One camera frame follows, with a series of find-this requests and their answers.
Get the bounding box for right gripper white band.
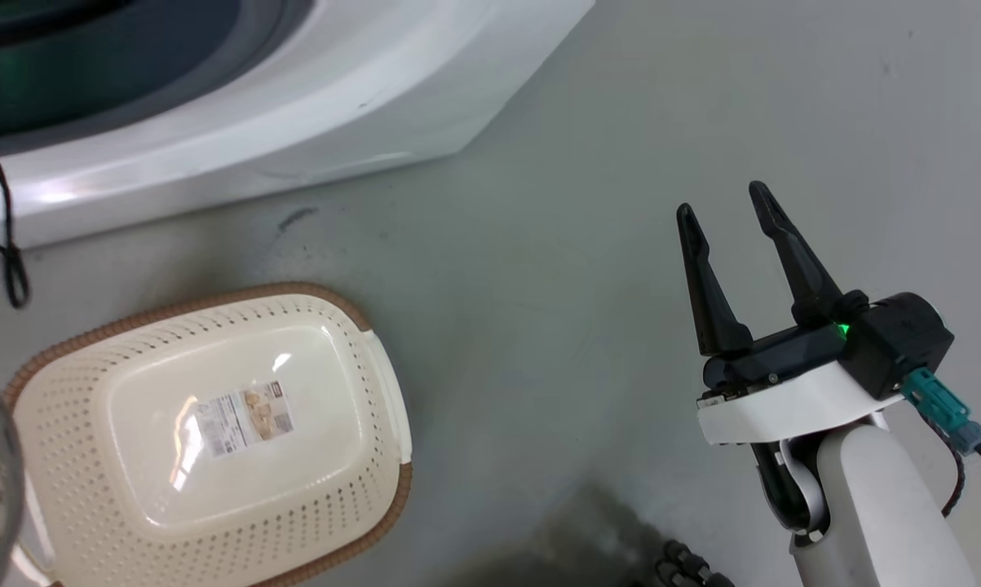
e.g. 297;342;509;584
675;180;907;446

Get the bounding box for white washing machine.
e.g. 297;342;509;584
0;0;597;250

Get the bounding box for black ribbed hose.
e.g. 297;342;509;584
633;538;737;587

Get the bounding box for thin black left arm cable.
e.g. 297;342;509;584
0;122;32;311

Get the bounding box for cream laundry basket brown rim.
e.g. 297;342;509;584
4;281;414;587

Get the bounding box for printed label sticker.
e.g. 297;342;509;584
194;381;296;458

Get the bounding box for black cable with teal connector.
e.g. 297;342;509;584
900;367;981;519

